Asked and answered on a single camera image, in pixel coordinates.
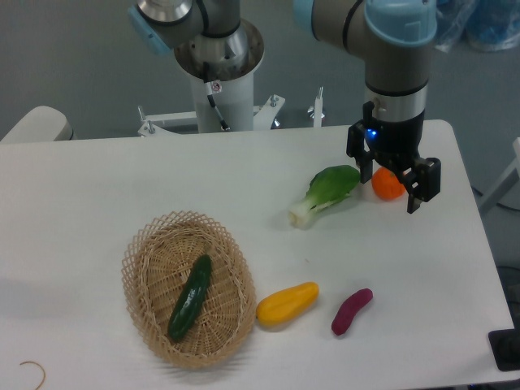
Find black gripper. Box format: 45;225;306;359
346;101;441;214

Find dark green cucumber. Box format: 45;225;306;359
167;254;212;341

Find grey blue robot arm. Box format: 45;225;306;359
128;1;441;212

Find woven wicker basket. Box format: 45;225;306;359
122;211;256;369

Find orange tangerine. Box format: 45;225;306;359
371;167;406;201

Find green bok choy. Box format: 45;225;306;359
288;165;360;228

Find white furniture leg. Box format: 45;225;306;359
477;138;519;215

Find purple sweet potato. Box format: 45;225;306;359
331;288;374;336

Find blue plastic bag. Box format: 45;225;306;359
435;1;519;53

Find yellow squash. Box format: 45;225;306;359
256;282;320;327

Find black device at table edge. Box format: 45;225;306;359
488;329;520;372

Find white chair armrest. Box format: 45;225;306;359
1;106;76;145

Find tan rubber band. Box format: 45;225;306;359
19;360;47;388

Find white metal base frame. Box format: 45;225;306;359
136;86;326;138

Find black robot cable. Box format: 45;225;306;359
201;61;232;132

